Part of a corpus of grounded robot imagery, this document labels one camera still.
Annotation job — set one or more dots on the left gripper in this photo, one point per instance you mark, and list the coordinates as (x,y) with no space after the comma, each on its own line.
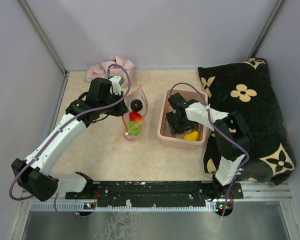
(121,109)

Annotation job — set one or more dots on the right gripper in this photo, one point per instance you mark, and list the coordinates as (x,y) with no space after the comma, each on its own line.
(171,116)

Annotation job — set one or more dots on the large red apple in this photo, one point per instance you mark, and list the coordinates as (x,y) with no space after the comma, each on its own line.
(135,116)

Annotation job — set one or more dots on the dark plum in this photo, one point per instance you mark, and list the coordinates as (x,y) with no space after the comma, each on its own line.
(136,105)

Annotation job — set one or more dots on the clear zip top bag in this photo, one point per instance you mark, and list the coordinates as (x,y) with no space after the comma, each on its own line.
(137,94)

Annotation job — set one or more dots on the pink plastic bin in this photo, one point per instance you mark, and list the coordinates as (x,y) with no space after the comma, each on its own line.
(169,139)

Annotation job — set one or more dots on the yellow pear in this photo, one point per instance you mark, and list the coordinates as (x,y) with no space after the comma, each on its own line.
(191,136)

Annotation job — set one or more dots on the green apple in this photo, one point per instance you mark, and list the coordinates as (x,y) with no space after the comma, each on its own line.
(134,128)

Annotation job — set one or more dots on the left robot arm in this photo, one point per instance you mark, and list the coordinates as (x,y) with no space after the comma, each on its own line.
(34,173)

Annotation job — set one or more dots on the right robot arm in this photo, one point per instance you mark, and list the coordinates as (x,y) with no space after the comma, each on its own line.
(232,135)

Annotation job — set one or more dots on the pink crumpled cloth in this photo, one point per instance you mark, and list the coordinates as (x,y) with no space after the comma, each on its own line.
(101,70)

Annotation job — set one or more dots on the black floral cushion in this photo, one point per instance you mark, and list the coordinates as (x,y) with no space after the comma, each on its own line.
(246,87)

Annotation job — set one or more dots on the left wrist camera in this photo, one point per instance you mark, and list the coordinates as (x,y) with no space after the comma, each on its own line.
(116,83)

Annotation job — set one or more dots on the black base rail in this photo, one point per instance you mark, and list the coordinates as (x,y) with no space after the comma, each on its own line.
(148,194)

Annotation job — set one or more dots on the right metal frame post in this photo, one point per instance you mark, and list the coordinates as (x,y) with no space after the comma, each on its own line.
(262,35)

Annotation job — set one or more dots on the metal frame post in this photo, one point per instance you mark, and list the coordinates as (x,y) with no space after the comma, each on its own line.
(262,35)
(42,35)

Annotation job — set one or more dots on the left metal frame post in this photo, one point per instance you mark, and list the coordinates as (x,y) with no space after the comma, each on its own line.
(42,35)

